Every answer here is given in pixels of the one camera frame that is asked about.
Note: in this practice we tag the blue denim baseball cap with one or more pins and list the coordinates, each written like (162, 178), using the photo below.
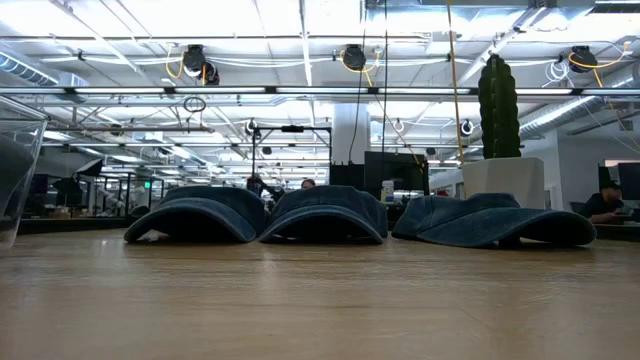
(200, 215)
(325, 202)
(490, 220)

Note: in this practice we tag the person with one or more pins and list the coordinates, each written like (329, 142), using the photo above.
(602, 205)
(308, 184)

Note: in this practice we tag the black equipment box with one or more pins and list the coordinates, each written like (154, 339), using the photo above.
(346, 176)

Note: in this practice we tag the white bottle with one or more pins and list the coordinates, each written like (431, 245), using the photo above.
(387, 192)

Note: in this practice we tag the black computer monitor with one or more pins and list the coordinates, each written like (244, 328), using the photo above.
(395, 170)
(37, 183)
(630, 181)

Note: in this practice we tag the long ceiling light strip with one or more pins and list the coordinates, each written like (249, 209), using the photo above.
(320, 90)

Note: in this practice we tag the white plant pot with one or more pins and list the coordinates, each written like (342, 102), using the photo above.
(502, 177)

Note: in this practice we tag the green cactus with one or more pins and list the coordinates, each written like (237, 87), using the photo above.
(499, 110)

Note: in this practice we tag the black studio lamp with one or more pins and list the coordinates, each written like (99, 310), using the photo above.
(91, 167)

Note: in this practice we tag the clear plastic bin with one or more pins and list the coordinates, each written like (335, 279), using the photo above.
(40, 150)

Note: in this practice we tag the black partition panel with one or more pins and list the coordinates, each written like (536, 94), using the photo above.
(604, 172)

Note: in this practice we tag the background black rig frame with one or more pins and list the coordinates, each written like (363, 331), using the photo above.
(292, 128)

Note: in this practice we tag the silver air duct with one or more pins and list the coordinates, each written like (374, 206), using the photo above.
(565, 112)
(25, 70)

